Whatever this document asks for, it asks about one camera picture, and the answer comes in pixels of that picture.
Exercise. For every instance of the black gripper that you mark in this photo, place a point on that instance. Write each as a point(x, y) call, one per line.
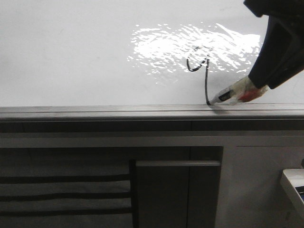
point(282, 53)

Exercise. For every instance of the white whiteboard marker with tape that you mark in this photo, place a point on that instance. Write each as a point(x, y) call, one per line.
point(241, 91)

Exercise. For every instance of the white glossy whiteboard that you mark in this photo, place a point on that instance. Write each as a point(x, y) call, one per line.
point(122, 52)

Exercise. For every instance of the white plastic tray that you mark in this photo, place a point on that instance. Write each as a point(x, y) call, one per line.
point(292, 181)

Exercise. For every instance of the dark grey cabinet panel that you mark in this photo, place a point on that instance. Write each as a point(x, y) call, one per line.
point(176, 187)

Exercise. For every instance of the grey whiteboard frame rail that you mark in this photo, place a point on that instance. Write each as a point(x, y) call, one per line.
point(131, 118)

